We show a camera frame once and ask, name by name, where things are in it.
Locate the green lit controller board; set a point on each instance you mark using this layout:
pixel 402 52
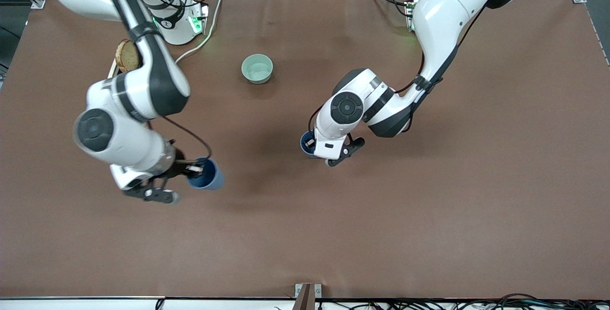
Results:
pixel 198 19
pixel 410 16

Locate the brown toast slice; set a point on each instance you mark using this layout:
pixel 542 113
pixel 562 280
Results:
pixel 127 56

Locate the blue plastic cup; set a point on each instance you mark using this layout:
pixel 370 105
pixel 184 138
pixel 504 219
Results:
pixel 209 179
pixel 305 145

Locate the cream white toaster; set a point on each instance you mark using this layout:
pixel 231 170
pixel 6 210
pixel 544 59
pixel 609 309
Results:
pixel 113 69

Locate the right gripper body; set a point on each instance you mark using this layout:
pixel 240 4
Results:
pixel 178 166

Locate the brown table cover mat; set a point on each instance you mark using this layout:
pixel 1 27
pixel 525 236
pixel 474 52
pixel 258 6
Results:
pixel 305 233

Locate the white table edge rail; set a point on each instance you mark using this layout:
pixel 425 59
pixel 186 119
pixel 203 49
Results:
pixel 71 304

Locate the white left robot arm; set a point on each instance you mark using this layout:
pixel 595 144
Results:
pixel 443 19

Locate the green ceramic bowl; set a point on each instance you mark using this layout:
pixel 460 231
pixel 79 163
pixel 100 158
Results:
pixel 257 68

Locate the metal table edge bracket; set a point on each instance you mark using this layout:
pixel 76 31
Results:
pixel 308 293

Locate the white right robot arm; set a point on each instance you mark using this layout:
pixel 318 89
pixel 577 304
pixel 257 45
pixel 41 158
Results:
pixel 128 105

